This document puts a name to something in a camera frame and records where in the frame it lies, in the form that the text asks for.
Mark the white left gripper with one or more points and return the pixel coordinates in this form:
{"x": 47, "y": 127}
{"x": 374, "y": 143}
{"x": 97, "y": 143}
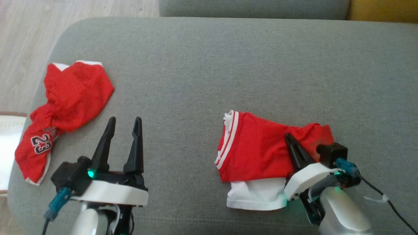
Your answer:
{"x": 111, "y": 194}

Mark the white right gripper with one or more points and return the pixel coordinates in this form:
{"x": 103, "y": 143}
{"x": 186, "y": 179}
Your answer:
{"x": 307, "y": 179}

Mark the red jersey with white sleeves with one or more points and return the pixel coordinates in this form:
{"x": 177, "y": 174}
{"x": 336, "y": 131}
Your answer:
{"x": 258, "y": 147}

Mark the red shorts with number 23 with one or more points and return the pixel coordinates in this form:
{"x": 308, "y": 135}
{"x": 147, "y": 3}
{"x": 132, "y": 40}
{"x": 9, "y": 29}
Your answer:
{"x": 72, "y": 94}

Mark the grey sofa seat cushion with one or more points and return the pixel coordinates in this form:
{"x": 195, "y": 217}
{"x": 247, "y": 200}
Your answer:
{"x": 212, "y": 65}

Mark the grey sofa back cushion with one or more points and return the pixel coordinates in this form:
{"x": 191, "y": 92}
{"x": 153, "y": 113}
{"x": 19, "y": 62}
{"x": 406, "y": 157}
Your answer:
{"x": 254, "y": 8}

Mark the yellow sofa cushion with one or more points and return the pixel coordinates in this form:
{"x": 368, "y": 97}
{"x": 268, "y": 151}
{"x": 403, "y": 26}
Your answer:
{"x": 385, "y": 9}

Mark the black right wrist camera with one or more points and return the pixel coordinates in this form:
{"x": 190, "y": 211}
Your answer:
{"x": 331, "y": 155}

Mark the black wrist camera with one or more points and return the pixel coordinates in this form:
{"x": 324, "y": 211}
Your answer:
{"x": 331, "y": 155}
{"x": 70, "y": 176}

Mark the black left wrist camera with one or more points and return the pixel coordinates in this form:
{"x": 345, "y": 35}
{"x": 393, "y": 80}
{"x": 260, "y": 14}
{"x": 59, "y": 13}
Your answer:
{"x": 70, "y": 176}

